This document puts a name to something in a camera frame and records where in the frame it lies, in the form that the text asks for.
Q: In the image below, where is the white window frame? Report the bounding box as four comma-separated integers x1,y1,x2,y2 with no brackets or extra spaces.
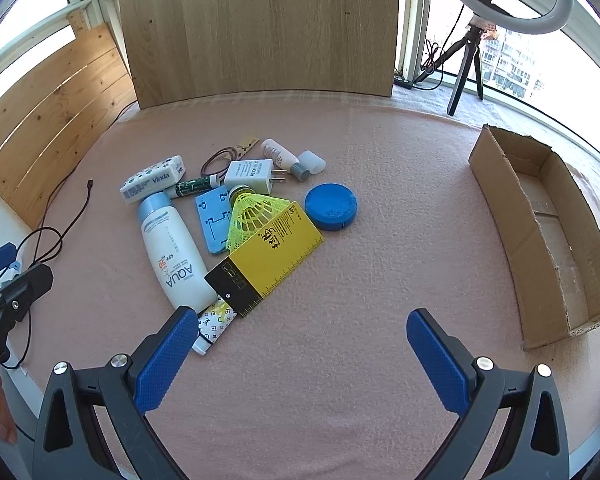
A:
0,0,600,171

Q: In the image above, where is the white sunscreen bottle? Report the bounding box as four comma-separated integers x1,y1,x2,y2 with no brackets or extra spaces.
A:
138,192,217,311

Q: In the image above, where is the yellow ruler card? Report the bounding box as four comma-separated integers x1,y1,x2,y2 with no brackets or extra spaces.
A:
204,201,325,319

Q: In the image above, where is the white patterned tube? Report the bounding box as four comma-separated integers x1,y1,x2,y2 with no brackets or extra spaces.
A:
191,297,238,357

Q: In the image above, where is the translucent cap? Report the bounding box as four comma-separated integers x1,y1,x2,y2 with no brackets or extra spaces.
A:
298,149,327,175

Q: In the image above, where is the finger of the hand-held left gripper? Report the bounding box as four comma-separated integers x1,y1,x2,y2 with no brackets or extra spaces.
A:
0,282,33,336

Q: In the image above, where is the wooden clothespin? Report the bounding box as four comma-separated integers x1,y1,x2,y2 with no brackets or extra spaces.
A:
232,135,260,158

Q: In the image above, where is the blue plastic plate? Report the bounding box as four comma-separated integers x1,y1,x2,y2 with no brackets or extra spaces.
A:
195,185,237,257

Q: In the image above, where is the pink blanket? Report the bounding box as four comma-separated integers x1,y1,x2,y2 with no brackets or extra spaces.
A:
0,91,600,480

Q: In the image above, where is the brown hair tie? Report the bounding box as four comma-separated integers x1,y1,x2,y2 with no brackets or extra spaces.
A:
201,147,238,178

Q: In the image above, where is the white charger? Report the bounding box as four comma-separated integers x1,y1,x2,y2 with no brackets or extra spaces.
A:
223,159,287,195

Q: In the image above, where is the green tube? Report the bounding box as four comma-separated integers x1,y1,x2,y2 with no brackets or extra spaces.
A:
166,176,221,200

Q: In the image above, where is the large wooden board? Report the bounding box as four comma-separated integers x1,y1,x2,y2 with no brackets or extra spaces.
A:
117,0,400,109

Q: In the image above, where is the yellow shuttlecock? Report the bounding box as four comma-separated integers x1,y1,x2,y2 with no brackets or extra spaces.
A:
225,185,292,253

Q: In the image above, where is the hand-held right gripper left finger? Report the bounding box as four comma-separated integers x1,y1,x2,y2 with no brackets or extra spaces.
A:
32,306,199,480

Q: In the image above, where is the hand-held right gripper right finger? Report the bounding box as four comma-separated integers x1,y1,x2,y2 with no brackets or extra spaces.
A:
406,308,571,480

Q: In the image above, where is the black tripod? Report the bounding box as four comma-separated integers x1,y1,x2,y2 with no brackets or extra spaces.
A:
412,15,486,117

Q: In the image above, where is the white tissue pack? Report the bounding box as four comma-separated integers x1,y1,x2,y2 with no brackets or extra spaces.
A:
119,155,187,205

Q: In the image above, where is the cardboard box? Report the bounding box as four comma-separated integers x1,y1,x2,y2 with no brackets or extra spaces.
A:
468,124,600,352

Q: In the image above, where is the white power strip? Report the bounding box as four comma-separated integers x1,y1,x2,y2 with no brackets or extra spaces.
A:
0,255,28,286

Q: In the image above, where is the wooden slat panel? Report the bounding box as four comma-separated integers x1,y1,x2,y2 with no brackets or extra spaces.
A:
0,0,138,228

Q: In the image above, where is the small white bottle grey cap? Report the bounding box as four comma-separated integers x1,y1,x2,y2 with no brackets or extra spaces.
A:
260,139,312,182

